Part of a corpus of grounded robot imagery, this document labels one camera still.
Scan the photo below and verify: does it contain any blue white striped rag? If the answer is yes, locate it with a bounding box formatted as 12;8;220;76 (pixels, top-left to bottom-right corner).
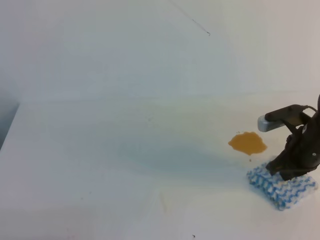
246;162;319;211

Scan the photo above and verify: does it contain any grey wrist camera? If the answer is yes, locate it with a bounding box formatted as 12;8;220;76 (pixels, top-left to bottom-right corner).
257;104;317;133

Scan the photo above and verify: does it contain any brown coffee stain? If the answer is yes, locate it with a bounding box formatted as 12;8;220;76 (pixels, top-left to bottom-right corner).
228;131;268;156

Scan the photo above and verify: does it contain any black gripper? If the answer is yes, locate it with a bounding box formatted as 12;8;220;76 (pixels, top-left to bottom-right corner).
265;106;320;181

